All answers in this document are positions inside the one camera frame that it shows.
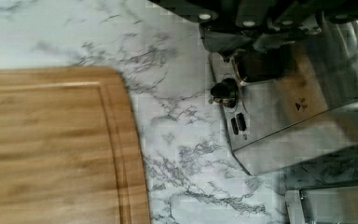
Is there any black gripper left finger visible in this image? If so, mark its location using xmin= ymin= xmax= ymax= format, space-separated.
xmin=150 ymin=0 xmax=293 ymax=58

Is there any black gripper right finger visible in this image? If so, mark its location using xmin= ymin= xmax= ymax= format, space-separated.
xmin=293 ymin=0 xmax=358 ymax=35

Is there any black toaster lever knob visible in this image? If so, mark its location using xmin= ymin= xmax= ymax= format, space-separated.
xmin=211 ymin=78 xmax=238 ymax=108

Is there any silver two-slot toaster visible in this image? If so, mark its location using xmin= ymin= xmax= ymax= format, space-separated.
xmin=209 ymin=21 xmax=358 ymax=175

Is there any stainless toaster oven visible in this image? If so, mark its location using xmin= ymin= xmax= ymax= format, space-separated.
xmin=285 ymin=185 xmax=358 ymax=224

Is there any bamboo cutting board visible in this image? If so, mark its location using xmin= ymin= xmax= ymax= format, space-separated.
xmin=0 ymin=66 xmax=150 ymax=224

